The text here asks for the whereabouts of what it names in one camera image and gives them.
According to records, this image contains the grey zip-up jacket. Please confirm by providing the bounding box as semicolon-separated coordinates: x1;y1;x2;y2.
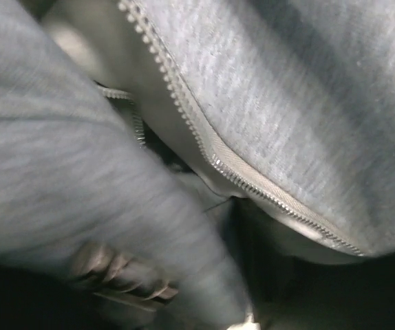
0;1;395;329

